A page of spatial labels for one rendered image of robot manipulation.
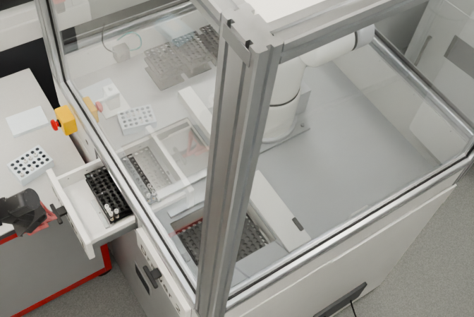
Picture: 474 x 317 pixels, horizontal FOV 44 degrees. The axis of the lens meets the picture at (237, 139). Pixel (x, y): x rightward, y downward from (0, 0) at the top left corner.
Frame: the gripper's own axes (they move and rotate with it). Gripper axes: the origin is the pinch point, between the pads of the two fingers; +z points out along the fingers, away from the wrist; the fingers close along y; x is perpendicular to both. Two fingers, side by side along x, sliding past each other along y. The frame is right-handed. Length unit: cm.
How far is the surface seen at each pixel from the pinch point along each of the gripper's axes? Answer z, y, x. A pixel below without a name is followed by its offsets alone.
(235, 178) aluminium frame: -49, 63, -52
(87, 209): 15.9, 3.2, 4.6
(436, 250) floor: 168, 71, -49
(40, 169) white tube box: 15.4, -4.4, 28.5
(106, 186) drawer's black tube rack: 15.0, 13.0, 5.3
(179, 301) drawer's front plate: 14.2, 15.2, -38.6
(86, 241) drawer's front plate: 5.4, 3.9, -10.2
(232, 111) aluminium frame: -60, 70, -50
